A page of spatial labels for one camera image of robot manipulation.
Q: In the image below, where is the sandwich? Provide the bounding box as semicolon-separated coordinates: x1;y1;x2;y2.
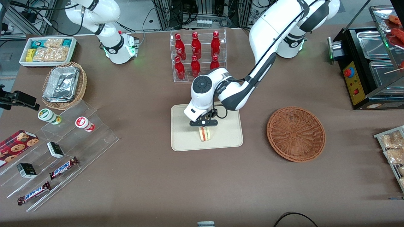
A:
198;126;211;142

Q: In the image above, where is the red tartan cookie box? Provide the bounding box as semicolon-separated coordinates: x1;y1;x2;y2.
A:
0;130;39;167

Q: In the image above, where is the white rectangular snack bin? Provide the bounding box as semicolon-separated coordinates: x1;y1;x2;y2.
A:
19;36;78;68

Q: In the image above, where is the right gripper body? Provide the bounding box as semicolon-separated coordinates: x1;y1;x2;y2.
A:
0;84;14;109

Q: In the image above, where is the clear acrylic bottle rack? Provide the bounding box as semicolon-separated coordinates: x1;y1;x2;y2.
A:
170;28;228;83

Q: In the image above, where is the green lid sunflower cup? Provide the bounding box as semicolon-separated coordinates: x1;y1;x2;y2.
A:
38;108;62;125

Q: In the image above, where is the red lid yogurt cup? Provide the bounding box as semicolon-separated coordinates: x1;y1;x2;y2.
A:
75;117;95;132

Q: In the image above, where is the small black carton box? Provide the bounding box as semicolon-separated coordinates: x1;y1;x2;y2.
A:
47;142;64;158
16;163;37;179

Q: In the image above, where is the black hot food warmer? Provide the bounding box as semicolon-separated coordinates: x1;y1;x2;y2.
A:
328;5;404;111

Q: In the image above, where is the aluminium frame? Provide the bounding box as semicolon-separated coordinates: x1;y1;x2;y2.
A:
0;0;58;40

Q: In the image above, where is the steel food pan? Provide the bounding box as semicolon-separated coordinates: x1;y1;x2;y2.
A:
368;59;404;89
356;31;391;60

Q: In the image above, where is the black loose cable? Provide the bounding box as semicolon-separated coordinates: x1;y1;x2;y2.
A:
273;212;319;227

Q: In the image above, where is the grey wire rack tray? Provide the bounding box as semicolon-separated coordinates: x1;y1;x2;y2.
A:
374;125;404;193

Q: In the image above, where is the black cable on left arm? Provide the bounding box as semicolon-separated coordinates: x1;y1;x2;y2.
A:
212;0;319;119

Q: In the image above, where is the clear fried snack packet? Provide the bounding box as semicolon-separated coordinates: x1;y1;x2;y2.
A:
380;131;404;149
383;148;404;165

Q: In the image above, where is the brown round wicker basket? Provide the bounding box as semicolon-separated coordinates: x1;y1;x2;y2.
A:
267;107;326;163

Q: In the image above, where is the light wicker basket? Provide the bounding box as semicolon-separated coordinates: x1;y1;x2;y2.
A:
42;61;87;110

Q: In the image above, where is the Snickers chocolate bar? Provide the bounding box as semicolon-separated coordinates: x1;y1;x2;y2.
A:
49;157;79;180
17;181;51;206

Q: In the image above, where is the clear acrylic stepped display stand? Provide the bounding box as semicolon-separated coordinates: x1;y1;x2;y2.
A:
0;100;120;212

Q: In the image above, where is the background equipment rack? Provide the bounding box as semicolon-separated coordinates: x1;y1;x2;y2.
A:
151;0;256;31

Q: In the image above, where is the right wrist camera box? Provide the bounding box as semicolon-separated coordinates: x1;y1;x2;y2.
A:
13;91;40;111

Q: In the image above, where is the beige plastic tray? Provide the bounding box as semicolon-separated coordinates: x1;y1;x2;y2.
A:
171;103;244;152

